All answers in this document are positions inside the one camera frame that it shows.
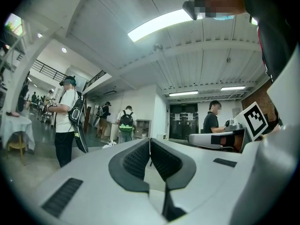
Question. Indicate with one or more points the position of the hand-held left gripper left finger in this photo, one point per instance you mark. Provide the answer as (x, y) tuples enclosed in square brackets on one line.
[(98, 172)]

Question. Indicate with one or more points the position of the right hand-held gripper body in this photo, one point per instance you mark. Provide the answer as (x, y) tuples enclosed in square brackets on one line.
[(254, 121)]

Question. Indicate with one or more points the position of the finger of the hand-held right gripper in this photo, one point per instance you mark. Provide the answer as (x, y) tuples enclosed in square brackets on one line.
[(201, 139)]

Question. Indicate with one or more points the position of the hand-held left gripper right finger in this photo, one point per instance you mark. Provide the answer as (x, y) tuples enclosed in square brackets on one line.
[(206, 172)]

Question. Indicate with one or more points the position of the black double door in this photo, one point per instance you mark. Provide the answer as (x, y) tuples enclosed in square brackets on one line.
[(184, 123)]

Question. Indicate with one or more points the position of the white power strip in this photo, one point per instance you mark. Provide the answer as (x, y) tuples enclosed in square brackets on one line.
[(110, 144)]

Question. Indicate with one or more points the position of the black oval bag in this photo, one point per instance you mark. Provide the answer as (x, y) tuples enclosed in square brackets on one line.
[(82, 139)]

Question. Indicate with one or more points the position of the long ceiling light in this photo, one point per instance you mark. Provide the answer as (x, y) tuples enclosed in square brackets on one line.
[(232, 88), (183, 93), (161, 23)]

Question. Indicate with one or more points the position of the black backpack green trim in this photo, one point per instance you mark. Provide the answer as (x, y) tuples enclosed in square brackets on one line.
[(126, 123)]

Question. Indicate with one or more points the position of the dark wooden staircase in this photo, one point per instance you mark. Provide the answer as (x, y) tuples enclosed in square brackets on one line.
[(87, 116)]

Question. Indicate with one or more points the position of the grey cabinet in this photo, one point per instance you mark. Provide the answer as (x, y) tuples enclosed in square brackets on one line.
[(143, 128)]

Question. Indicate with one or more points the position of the black backpack white trim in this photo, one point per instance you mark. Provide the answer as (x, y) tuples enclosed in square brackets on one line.
[(75, 114)]

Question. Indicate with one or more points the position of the yellow wooden stool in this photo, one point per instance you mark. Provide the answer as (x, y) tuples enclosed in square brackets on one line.
[(17, 146)]

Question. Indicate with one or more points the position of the person's black shirt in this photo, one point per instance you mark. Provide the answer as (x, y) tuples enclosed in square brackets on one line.
[(269, 32)]

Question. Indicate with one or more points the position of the cloth-covered side table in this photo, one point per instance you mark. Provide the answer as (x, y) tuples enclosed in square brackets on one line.
[(16, 128)]

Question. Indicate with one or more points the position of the ceiling smoke detector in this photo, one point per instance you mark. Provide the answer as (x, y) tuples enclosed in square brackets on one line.
[(157, 47)]

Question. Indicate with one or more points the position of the black balcony railing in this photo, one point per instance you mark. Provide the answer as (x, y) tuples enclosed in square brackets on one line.
[(49, 70)]

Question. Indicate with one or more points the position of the white cylinder pedestal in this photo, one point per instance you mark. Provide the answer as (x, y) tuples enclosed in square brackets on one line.
[(114, 131)]

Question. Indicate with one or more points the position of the black head-worn camera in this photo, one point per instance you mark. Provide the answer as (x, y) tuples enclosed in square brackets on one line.
[(189, 9)]

